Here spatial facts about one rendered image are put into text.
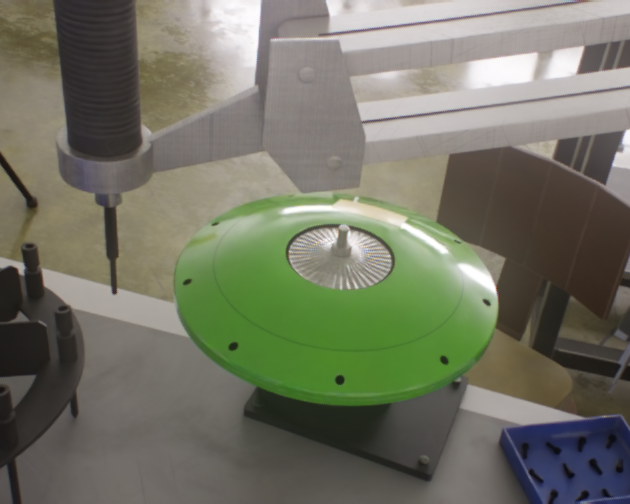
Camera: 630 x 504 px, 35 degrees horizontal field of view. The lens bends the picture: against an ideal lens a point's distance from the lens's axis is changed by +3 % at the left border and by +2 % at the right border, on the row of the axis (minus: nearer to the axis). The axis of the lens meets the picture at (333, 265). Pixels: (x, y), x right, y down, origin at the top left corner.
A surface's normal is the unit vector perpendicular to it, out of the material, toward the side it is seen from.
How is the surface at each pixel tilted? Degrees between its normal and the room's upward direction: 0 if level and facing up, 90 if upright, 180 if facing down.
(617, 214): 90
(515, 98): 9
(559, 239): 90
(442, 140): 90
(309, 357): 23
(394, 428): 0
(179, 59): 0
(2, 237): 0
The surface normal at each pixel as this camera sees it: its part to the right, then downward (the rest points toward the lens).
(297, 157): 0.14, 0.61
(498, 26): -0.06, -0.79
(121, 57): 0.66, 0.50
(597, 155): -0.21, 0.57
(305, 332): 0.00, -0.59
